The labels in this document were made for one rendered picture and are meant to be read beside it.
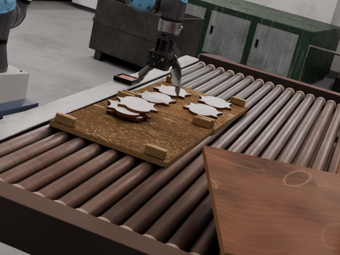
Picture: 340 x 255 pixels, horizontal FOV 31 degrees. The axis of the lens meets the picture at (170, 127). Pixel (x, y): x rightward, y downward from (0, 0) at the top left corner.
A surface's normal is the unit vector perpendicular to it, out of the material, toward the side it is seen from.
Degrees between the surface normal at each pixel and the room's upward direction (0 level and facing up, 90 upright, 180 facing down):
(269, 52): 90
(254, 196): 0
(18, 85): 90
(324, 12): 90
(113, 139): 0
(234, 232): 0
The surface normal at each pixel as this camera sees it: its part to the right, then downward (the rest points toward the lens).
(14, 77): 0.87, 0.33
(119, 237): 0.22, -0.93
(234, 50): -0.44, 0.17
